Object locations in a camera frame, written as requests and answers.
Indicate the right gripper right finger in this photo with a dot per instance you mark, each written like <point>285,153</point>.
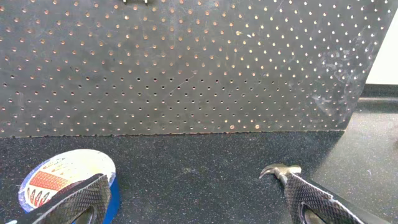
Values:
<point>308,199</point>

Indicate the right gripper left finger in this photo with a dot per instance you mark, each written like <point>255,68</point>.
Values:
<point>84,199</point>

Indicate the roll of blue tape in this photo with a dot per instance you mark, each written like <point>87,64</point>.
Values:
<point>68,168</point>

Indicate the hammer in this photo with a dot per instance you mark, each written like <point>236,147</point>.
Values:
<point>280,170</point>

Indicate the black pegboard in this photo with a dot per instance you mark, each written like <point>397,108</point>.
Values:
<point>186,77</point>

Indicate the metal hook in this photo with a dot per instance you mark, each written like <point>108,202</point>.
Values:
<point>124,1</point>

